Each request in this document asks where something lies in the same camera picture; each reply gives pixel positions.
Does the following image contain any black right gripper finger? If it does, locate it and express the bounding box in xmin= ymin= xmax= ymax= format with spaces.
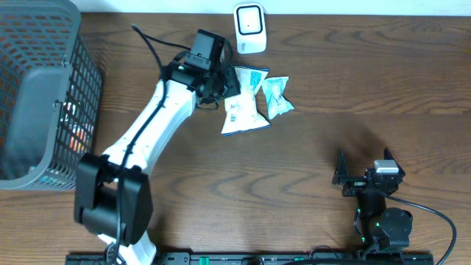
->
xmin=383 ymin=148 xmax=405 ymax=174
xmin=333 ymin=151 xmax=349 ymax=184

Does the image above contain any large white snack bag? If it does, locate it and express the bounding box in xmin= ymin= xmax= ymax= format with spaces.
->
xmin=222 ymin=66 xmax=270 ymax=135

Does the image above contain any teal candy wrapper packet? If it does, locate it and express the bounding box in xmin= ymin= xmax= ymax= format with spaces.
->
xmin=262 ymin=77 xmax=294 ymax=119

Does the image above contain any small orange juice box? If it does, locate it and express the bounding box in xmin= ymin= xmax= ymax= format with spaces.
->
xmin=68 ymin=124 xmax=94 ymax=153

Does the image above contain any small teal white box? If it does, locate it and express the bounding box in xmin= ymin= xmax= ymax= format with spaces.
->
xmin=61 ymin=102 xmax=79 ymax=121

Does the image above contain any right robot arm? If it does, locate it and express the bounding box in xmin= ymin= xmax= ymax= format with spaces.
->
xmin=332 ymin=149 xmax=413 ymax=260

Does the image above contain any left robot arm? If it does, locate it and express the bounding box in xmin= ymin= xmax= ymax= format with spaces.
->
xmin=74 ymin=60 xmax=241 ymax=264

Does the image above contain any white barcode scanner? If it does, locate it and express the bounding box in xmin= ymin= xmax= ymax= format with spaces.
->
xmin=233 ymin=2 xmax=267 ymax=54

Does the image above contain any grey plastic mesh basket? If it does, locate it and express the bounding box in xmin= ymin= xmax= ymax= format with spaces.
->
xmin=1 ymin=1 xmax=102 ymax=190

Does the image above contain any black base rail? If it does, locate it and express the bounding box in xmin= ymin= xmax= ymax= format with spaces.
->
xmin=65 ymin=251 xmax=436 ymax=265

